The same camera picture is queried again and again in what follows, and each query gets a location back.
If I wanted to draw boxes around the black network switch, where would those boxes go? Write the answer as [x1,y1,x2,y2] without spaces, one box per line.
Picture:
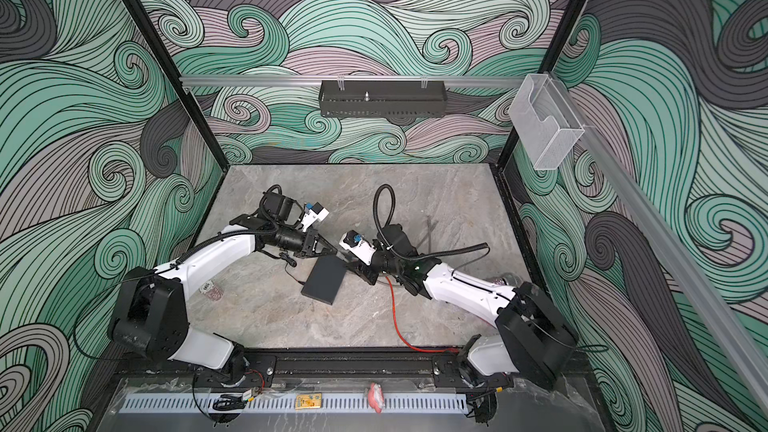
[301,256,347,305]

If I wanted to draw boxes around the red ethernet cable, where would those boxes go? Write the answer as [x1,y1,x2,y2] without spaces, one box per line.
[383,275,463,355]

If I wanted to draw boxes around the black wall-mounted tray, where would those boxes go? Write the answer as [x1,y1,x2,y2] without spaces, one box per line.
[318,80,448,120]

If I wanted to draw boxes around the pink toy on duct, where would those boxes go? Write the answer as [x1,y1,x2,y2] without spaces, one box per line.
[366,383,386,414]

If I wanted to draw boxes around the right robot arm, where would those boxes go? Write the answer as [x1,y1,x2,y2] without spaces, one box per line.
[339,224,579,390]

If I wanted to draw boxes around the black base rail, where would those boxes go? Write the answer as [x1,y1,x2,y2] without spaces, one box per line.
[113,346,595,390]

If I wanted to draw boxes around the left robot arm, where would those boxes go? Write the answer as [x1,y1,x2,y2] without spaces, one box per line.
[107,184,336,381]

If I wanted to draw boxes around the yellow label tag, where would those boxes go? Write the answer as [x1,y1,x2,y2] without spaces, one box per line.
[294,393,323,411]

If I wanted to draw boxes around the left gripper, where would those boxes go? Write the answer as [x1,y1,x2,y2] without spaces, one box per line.
[275,226,338,259]

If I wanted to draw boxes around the white slotted cable duct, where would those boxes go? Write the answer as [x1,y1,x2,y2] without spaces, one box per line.
[117,393,469,415]

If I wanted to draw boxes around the clear plastic wall bin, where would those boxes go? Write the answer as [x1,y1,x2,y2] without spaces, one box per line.
[508,74,584,171]

